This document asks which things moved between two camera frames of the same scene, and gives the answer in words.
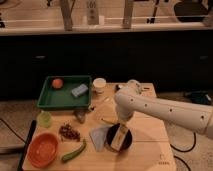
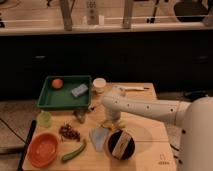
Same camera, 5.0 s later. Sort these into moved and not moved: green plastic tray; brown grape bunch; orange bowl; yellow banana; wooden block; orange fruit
Moved: yellow banana; wooden block
Not moved: brown grape bunch; orange fruit; green plastic tray; orange bowl
